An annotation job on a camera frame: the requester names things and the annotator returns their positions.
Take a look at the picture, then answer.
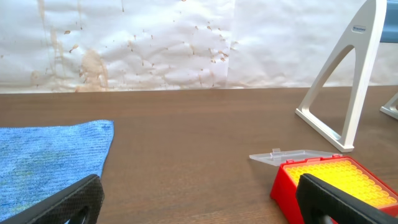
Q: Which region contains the red and yellow tip box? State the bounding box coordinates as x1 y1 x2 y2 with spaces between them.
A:
248 148 398 224

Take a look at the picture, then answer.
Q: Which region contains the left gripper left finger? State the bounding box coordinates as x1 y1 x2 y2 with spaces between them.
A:
0 174 105 224

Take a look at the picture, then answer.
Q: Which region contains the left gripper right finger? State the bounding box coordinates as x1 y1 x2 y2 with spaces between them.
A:
295 173 398 224

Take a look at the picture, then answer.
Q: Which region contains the blue cloth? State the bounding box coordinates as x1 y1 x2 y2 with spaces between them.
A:
0 119 115 222

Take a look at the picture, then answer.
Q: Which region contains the white and blue stand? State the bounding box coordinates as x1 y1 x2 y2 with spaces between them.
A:
294 0 398 153

